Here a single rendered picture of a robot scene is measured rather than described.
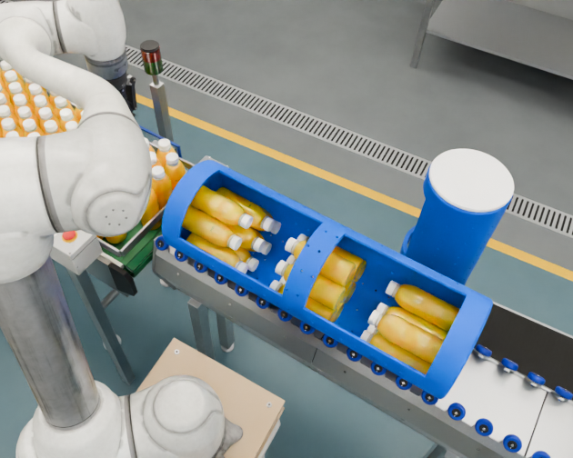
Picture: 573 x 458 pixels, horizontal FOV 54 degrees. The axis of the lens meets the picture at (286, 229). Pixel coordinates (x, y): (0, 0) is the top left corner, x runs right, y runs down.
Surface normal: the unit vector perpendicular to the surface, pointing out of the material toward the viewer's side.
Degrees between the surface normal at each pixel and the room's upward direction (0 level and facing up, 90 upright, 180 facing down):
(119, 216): 79
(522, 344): 0
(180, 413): 9
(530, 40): 0
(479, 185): 0
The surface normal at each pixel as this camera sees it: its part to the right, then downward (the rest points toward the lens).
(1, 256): 0.36, 0.68
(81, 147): 0.19, -0.68
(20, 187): 0.39, 0.07
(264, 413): 0.09, -0.54
